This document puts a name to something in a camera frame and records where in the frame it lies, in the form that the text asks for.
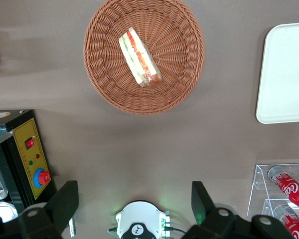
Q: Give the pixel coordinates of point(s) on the round brown wicker basket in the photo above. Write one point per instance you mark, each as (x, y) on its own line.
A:
(177, 74)

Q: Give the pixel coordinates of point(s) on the red cola bottle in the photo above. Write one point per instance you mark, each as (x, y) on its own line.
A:
(292, 190)
(290, 221)

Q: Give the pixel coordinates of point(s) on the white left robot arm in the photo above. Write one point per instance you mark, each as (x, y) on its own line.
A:
(142, 214)

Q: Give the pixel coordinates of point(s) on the triangle sandwich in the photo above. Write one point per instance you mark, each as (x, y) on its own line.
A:
(137, 57)

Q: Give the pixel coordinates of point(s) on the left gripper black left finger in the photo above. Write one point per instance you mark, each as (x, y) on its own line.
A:
(64, 199)

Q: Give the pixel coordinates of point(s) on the clear acrylic bottle rack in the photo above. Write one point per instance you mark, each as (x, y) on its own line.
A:
(257, 184)

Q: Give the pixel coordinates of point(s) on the cream plastic tray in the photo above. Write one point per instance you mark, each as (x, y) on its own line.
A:
(286, 74)

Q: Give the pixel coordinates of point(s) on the black food warmer machine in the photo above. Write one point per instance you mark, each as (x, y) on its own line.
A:
(17, 159)

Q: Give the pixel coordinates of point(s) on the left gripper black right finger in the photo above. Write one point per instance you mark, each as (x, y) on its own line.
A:
(201, 201)

